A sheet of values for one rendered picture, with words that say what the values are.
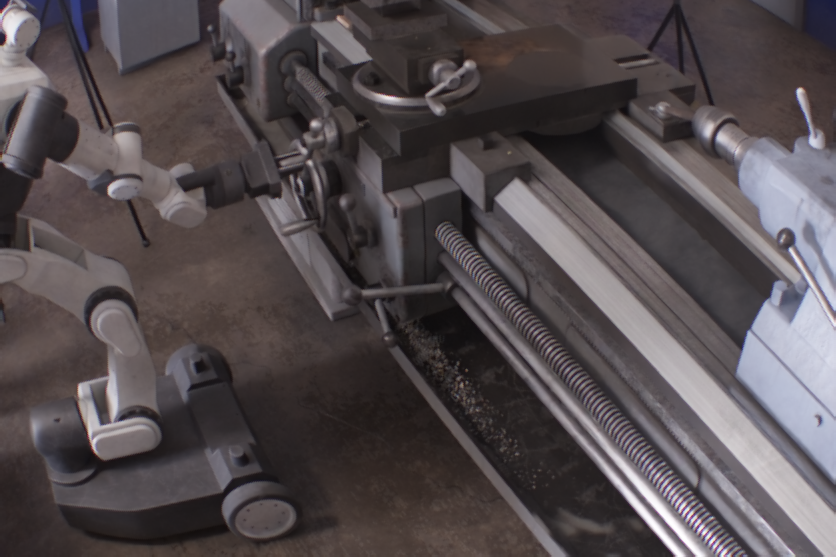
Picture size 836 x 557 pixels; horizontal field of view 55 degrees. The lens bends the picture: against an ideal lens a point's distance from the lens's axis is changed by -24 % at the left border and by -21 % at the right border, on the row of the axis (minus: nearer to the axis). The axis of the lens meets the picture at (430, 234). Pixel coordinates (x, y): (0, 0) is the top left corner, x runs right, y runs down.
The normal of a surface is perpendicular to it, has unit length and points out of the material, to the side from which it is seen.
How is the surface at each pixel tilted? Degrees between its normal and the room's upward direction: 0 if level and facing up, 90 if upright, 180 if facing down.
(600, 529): 0
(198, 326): 0
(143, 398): 90
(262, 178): 32
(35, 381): 0
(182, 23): 90
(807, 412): 90
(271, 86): 90
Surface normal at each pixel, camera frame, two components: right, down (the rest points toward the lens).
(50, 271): 0.61, 0.68
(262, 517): 0.42, 0.52
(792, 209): -0.89, 0.22
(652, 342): -0.54, -0.50
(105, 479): -0.02, -0.81
